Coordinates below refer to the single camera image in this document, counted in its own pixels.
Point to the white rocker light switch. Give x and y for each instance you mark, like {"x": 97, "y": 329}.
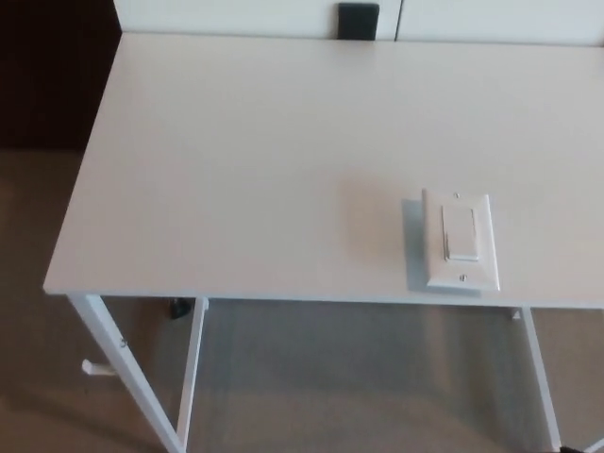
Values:
{"x": 460, "y": 236}

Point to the black wall outlet plate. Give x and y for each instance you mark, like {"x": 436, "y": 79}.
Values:
{"x": 358, "y": 21}

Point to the dark brown cabinet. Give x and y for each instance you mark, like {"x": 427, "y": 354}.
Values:
{"x": 52, "y": 71}

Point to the grey switch mounting plate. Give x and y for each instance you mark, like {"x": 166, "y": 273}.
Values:
{"x": 413, "y": 245}

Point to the white table with metal legs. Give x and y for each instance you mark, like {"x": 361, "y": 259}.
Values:
{"x": 245, "y": 165}

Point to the white cylindrical peg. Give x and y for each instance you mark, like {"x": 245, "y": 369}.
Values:
{"x": 94, "y": 369}

